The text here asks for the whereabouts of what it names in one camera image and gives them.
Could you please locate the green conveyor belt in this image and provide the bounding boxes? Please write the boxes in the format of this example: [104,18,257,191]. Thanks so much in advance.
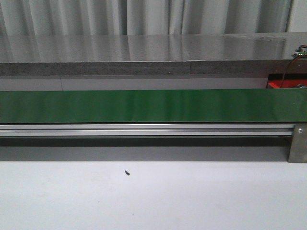
[0,88,307,124]

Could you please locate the grey stone counter slab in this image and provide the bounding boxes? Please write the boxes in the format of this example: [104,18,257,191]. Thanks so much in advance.
[0,33,307,76]

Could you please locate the red bin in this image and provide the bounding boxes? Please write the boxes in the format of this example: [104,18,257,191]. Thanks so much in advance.
[267,74,307,89]

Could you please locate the small green circuit board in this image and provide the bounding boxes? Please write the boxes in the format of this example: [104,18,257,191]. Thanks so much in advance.
[292,45,307,58]

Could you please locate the grey pleated curtain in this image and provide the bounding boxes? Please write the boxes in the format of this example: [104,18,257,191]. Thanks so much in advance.
[0,0,292,35]

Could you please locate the aluminium conveyor side rail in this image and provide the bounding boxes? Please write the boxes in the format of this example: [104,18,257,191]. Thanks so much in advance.
[0,124,295,137]

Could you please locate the metal conveyor support bracket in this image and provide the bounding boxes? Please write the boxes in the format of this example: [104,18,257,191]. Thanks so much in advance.
[288,125,307,163]

